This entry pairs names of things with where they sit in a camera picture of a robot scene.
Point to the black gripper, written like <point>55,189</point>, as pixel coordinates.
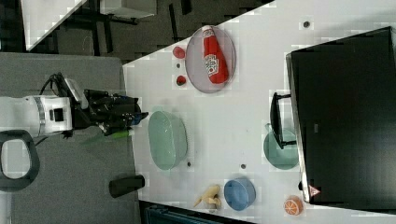
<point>112,113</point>

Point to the green plastic strainer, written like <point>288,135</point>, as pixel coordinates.
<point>167,139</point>

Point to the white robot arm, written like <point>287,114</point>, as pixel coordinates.
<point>47,115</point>

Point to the dark red toy strawberry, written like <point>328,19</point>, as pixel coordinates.
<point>181,80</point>

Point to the black cylinder table clamp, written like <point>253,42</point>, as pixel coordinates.
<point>122,186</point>

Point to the light red toy strawberry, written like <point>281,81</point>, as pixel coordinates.
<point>179,52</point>

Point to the grey round plate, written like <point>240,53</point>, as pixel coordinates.
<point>195,66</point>

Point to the red ketchup bottle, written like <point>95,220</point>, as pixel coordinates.
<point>214,60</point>

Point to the yellow toy banana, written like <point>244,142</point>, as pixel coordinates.
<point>210,196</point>

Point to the blue cup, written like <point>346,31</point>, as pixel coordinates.
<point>239,193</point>

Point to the white side table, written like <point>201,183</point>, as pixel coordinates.
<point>41,17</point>

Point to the green slotted spatula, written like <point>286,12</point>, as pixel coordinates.
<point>283,158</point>

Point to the orange slice toy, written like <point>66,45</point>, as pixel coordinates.
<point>293,206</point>

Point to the black toaster oven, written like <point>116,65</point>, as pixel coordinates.
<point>343,100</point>

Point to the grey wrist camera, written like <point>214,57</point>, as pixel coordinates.
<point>77,92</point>

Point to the blue frame rail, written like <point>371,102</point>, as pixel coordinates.
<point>162,215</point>

